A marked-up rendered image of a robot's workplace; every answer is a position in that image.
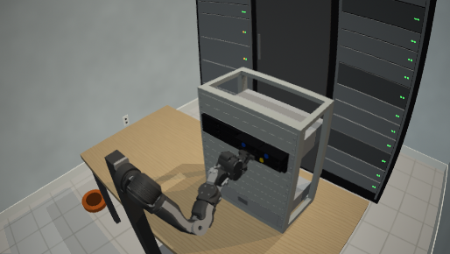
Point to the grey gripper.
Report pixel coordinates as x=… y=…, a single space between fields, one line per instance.
x=226 y=160

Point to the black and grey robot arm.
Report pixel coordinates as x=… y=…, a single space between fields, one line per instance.
x=149 y=191

